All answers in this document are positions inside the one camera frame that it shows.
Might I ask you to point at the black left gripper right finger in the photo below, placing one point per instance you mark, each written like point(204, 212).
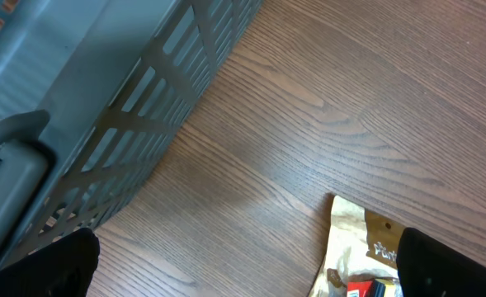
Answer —
point(427, 267)

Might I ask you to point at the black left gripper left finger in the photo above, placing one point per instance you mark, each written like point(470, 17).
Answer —
point(63, 269)

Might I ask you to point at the beige snack pouch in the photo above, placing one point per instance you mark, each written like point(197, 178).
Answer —
point(362, 246)

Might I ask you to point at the red snack stick packet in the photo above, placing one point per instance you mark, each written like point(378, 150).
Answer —
point(359, 288)

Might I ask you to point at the grey plastic mesh basket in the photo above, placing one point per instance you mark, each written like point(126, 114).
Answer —
point(92, 92)

